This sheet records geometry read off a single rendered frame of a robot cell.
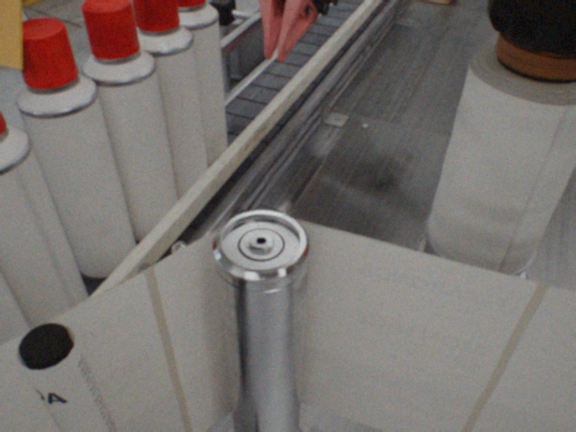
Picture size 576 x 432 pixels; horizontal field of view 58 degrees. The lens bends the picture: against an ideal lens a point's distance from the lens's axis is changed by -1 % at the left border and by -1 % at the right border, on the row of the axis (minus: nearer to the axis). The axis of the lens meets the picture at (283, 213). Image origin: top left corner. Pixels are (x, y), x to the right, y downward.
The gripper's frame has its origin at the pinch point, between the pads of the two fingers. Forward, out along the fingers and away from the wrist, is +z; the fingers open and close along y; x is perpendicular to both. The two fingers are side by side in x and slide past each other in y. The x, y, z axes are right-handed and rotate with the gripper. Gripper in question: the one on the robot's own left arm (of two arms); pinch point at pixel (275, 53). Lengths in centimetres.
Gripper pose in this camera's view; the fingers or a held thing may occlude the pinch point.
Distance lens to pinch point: 66.1
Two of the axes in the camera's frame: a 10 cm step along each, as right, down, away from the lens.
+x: 3.2, 0.1, 9.5
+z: -2.6, 9.6, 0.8
